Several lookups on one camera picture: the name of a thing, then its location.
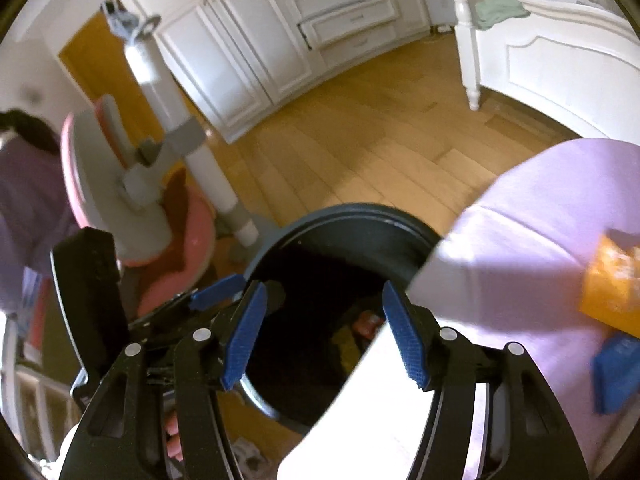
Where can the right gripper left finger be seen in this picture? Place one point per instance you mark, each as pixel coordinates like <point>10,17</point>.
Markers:
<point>121,434</point>

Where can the purple bed sheet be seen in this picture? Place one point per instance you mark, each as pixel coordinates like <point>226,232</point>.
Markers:
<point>510,269</point>

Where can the green cloth on bed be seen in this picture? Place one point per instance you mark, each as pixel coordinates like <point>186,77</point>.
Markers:
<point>492,12</point>

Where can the white bed frame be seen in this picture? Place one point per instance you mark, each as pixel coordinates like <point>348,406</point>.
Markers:
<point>577,64</point>

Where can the left hand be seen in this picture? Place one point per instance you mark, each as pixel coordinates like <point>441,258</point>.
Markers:
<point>173,444</point>

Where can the pink grey desk chair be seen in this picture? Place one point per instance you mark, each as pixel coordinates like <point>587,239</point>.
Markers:
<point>163,227</point>

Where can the black round trash bin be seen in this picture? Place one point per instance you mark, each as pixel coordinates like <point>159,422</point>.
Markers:
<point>321,272</point>

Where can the person in purple top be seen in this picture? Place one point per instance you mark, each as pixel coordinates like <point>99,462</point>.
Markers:
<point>35,211</point>

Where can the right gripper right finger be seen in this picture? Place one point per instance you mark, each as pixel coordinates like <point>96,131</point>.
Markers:
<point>492,411</point>

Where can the white wardrobe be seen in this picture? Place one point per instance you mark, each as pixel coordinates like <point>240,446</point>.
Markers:
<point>240,60</point>

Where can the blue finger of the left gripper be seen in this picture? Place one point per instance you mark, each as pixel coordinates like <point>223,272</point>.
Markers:
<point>224,289</point>

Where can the white grey pole stand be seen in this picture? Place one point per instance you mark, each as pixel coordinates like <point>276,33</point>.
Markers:
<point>184,137</point>

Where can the blue packet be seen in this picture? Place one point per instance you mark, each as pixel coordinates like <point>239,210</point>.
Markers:
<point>615,373</point>

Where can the orange wooden door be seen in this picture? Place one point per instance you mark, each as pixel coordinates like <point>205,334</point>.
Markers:
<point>95,59</point>

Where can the orange snack wrapper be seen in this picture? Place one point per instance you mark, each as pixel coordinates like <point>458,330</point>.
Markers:
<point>610,290</point>

